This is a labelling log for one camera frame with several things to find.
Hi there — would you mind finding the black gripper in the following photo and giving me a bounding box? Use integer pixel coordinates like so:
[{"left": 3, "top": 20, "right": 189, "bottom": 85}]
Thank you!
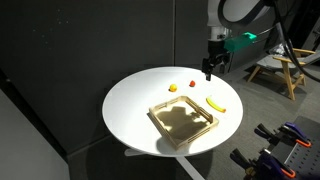
[{"left": 201, "top": 38, "right": 234, "bottom": 82}]

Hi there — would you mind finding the yellow banana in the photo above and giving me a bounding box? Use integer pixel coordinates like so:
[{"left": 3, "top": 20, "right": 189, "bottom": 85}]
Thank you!
[{"left": 205, "top": 95, "right": 227, "bottom": 114}]

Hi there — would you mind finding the wooden chair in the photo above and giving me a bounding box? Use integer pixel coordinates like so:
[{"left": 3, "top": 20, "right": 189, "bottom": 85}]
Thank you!
[{"left": 247, "top": 47, "right": 316, "bottom": 101}]

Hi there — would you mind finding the wooden tray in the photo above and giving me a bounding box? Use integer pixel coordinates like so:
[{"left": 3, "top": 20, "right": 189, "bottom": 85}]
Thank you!
[{"left": 148, "top": 95, "right": 220, "bottom": 150}]

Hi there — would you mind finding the purple orange spring clamp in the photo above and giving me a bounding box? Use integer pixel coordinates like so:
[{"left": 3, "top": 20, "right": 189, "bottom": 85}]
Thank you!
[
  {"left": 254, "top": 121, "right": 313, "bottom": 149},
  {"left": 229, "top": 148, "right": 298, "bottom": 180}
]

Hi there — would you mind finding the white table base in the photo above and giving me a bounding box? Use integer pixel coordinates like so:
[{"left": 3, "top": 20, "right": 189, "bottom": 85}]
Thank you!
[{"left": 124, "top": 148, "right": 206, "bottom": 180}]

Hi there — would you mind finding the perforated metal breadboard plate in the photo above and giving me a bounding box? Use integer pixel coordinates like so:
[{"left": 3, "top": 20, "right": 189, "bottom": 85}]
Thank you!
[{"left": 269, "top": 114, "right": 320, "bottom": 180}]

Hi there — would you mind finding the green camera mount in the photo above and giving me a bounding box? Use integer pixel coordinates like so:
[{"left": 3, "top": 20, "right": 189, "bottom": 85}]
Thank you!
[{"left": 223, "top": 31, "right": 258, "bottom": 53}]

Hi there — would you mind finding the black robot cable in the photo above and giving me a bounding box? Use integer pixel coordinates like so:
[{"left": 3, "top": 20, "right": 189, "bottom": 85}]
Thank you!
[{"left": 263, "top": 0, "right": 320, "bottom": 83}]

